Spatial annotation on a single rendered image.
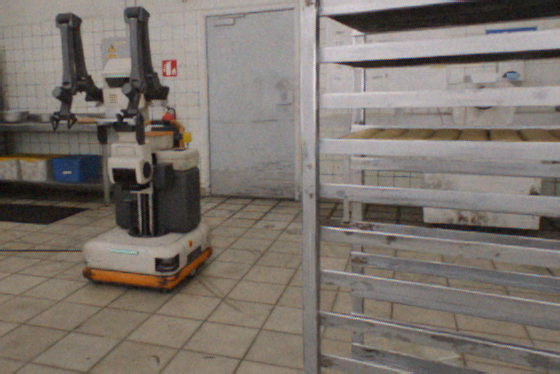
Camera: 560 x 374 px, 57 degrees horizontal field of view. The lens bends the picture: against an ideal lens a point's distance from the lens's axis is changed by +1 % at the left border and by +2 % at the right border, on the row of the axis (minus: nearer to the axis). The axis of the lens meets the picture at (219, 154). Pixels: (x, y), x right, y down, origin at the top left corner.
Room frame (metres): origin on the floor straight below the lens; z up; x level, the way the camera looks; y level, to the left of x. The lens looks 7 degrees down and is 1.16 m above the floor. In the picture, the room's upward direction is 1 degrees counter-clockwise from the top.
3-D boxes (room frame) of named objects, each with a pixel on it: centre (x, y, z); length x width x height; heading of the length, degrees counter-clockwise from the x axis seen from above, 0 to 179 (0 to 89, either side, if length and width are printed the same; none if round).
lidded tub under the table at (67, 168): (5.83, 1.68, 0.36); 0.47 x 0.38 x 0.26; 161
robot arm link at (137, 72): (2.71, 0.43, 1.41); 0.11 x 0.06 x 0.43; 70
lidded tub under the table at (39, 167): (5.99, 2.10, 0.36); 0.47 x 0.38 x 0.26; 160
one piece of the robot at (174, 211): (3.30, 0.44, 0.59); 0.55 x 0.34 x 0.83; 70
